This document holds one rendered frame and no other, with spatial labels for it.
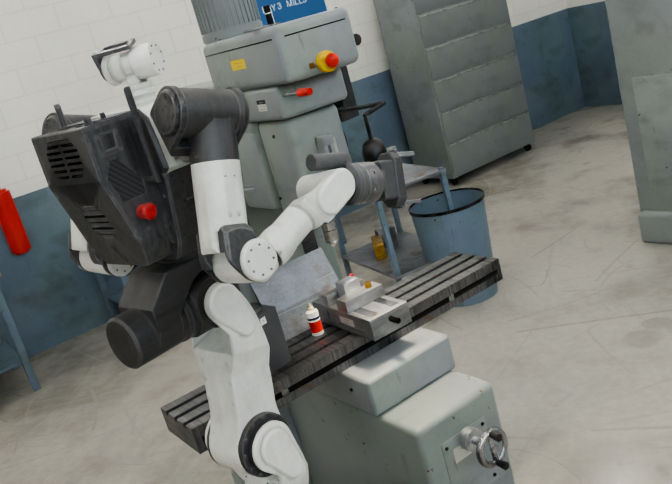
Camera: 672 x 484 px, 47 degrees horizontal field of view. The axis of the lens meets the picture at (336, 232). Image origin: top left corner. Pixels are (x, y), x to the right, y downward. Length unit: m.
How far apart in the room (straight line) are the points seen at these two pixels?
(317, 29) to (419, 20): 5.21
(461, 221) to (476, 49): 3.47
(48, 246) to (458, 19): 4.22
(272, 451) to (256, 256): 0.53
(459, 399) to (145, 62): 1.36
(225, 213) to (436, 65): 6.18
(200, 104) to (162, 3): 5.48
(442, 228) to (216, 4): 2.50
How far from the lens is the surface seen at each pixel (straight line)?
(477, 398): 2.41
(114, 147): 1.48
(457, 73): 7.65
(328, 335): 2.54
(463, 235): 4.65
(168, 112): 1.39
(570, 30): 9.96
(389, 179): 1.67
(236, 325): 1.66
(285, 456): 1.79
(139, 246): 1.51
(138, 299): 1.61
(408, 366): 2.42
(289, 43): 2.16
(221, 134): 1.40
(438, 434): 2.33
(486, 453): 2.31
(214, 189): 1.39
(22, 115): 6.41
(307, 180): 1.59
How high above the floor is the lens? 1.88
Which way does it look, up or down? 15 degrees down
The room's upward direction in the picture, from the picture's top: 16 degrees counter-clockwise
